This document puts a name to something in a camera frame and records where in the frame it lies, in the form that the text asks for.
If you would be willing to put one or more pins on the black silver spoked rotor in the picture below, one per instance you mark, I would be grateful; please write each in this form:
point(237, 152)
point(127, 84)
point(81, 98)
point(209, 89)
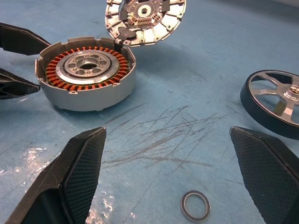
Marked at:
point(268, 93)

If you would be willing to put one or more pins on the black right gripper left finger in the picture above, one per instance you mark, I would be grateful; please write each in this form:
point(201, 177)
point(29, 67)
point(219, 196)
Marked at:
point(77, 177)

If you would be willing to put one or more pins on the round motor cover circuit board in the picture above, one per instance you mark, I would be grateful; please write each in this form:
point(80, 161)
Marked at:
point(161, 25)

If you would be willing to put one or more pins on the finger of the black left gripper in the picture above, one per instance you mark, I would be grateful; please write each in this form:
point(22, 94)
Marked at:
point(18, 39)
point(14, 86)

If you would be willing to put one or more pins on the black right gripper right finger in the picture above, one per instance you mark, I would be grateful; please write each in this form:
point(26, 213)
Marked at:
point(271, 177)

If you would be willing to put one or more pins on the blue plastic table cover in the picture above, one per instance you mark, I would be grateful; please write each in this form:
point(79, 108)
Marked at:
point(177, 77)

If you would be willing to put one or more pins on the grey motor housing copper windings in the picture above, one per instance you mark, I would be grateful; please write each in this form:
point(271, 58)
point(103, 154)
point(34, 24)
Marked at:
point(93, 98)

